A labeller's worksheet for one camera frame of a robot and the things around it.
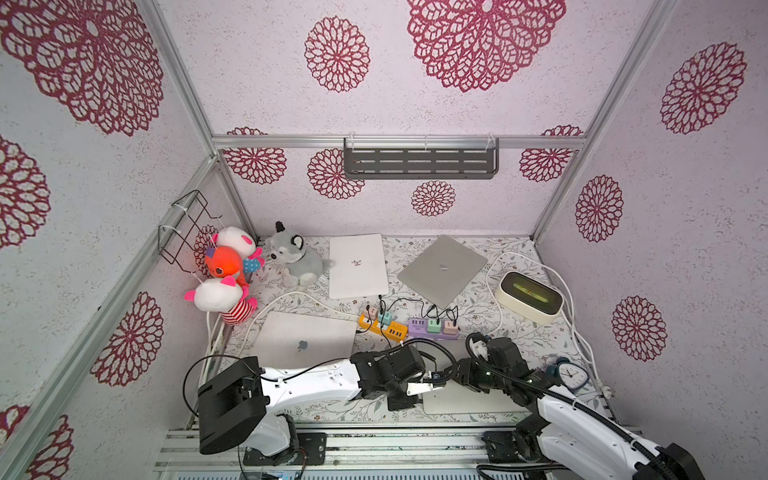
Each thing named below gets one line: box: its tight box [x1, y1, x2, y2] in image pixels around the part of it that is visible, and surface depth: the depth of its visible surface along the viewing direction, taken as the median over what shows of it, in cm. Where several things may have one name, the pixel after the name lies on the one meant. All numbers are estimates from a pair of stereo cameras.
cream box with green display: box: [495, 271, 564, 325], surface depth 98 cm
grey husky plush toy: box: [264, 221, 335, 287], surface depth 97 cm
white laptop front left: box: [256, 311, 359, 369], surface depth 95 cm
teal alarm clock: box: [546, 357, 590, 392], surface depth 83 cm
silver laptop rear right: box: [397, 234, 488, 310], surface depth 112 cm
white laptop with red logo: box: [329, 234, 389, 299], surface depth 112 cm
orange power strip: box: [358, 313, 408, 342], surface depth 94 cm
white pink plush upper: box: [212, 226, 256, 259], surface depth 97 cm
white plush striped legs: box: [184, 276, 258, 326], surface depth 83 cm
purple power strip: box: [407, 318, 460, 340], surface depth 93 cm
